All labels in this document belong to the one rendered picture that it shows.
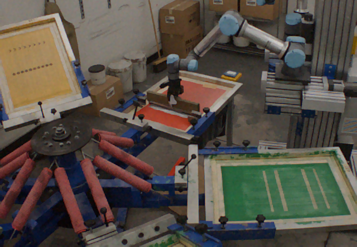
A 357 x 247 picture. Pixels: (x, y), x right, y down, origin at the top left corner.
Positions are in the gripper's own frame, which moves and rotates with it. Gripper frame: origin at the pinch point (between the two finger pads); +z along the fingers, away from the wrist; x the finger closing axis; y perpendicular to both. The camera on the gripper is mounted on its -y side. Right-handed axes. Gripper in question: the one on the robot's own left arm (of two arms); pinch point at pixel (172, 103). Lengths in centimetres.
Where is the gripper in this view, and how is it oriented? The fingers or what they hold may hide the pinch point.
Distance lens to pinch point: 248.3
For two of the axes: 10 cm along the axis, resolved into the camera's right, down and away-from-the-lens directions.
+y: 8.5, 2.5, -4.7
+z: 0.4, 8.5, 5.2
